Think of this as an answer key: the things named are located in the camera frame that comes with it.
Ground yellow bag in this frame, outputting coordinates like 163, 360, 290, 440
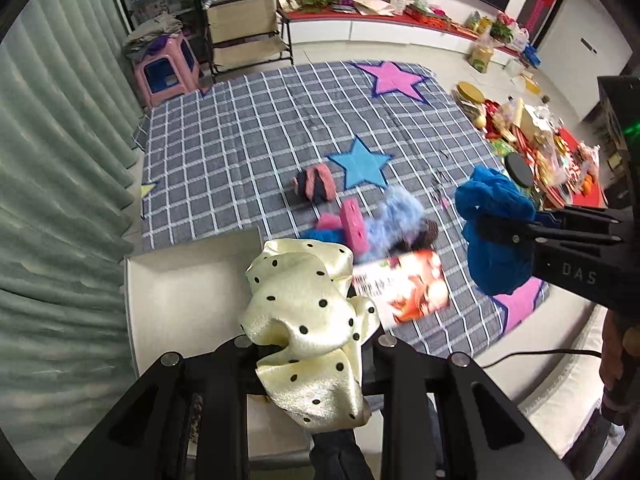
470, 42, 501, 73

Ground white low cabinet red top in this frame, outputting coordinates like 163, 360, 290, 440
277, 7, 531, 68

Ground white cabinet door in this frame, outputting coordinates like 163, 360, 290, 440
535, 0, 640, 121

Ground pile of folded clothes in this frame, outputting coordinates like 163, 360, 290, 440
124, 14, 186, 61

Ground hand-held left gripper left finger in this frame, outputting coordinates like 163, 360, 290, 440
55, 335, 281, 480

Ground black round disc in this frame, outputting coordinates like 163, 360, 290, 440
504, 152, 536, 188

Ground red round mat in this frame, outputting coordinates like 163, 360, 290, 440
487, 125, 608, 211

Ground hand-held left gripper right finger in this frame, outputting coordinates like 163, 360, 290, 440
360, 332, 576, 480

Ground cardboard pieces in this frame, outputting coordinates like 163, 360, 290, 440
350, 0, 416, 16

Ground person's right hand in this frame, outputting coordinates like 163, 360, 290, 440
599, 310, 640, 391

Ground beige folding chair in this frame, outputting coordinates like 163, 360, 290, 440
202, 0, 296, 78

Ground pink plastic stool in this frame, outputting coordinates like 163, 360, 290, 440
132, 35, 201, 109

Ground green curtain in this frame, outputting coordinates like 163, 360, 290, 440
0, 0, 151, 461

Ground pink and blue knitted item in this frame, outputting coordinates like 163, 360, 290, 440
302, 199, 372, 263

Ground grey plaid star blanket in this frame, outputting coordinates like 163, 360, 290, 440
131, 60, 551, 358

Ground round gold tin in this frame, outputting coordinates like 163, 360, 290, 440
456, 81, 487, 108

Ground cream polka-dot scrunchie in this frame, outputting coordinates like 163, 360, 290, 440
237, 239, 381, 433

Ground flower bouquet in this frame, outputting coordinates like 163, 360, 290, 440
467, 10, 531, 53

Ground black cable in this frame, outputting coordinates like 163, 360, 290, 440
480, 349, 606, 368

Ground heap of colourful packets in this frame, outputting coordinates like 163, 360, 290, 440
457, 95, 608, 211

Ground red printed flat box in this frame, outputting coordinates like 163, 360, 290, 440
351, 249, 451, 328

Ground white cardboard box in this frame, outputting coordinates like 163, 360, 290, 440
122, 225, 311, 461

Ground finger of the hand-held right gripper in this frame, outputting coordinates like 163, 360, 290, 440
535, 206, 626, 226
475, 216, 626, 248

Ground blue cloth scrunchie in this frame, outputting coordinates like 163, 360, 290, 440
454, 165, 538, 296

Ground pink navy striped knitted item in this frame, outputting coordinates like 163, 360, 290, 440
292, 162, 337, 205

